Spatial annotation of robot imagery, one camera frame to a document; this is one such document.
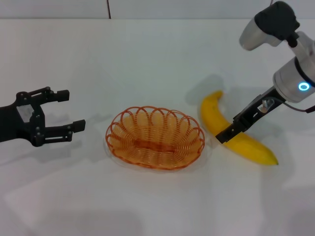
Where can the yellow banana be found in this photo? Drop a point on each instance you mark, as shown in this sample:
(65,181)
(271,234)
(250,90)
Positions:
(212,113)

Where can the orange woven plastic basket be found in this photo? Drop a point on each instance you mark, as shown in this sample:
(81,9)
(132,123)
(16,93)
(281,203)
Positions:
(155,147)

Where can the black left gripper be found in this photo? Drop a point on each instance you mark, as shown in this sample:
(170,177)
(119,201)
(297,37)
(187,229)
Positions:
(19,123)

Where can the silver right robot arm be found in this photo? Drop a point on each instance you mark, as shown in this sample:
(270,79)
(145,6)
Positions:
(290,73)

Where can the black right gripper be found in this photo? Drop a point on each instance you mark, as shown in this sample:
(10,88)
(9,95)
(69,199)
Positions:
(251,114)

